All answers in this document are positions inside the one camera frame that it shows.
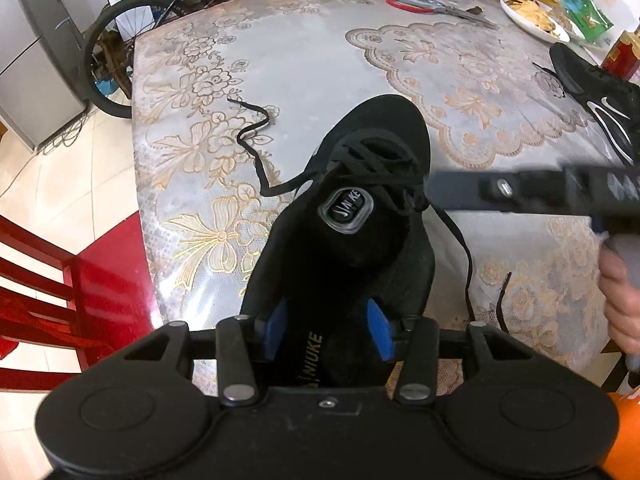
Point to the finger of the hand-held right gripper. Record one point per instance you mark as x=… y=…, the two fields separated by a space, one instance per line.
x=475 y=192

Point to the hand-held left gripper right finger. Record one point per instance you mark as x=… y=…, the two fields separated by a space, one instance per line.
x=379 y=330

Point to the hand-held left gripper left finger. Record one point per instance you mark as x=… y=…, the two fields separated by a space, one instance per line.
x=275 y=330

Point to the black shoelace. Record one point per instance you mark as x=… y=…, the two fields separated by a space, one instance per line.
x=250 y=132

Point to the person's right hand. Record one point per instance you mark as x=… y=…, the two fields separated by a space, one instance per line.
x=622 y=305

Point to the red and yellow box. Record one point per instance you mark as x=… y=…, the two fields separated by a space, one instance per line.
x=622 y=55

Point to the white oval plate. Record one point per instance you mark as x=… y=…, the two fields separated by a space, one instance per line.
x=525 y=27

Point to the red wooden chair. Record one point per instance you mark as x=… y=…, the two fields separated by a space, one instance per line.
x=105 y=280

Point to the green snack bag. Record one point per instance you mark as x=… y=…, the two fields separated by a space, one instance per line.
x=585 y=12

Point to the yellow fried food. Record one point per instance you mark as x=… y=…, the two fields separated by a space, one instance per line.
x=535 y=15

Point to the person's orange clothing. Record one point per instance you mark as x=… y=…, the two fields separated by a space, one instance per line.
x=627 y=440

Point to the black bicycle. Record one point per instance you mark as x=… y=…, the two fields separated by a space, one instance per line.
x=90 y=60

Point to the silver refrigerator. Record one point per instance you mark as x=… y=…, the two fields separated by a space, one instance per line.
x=35 y=85

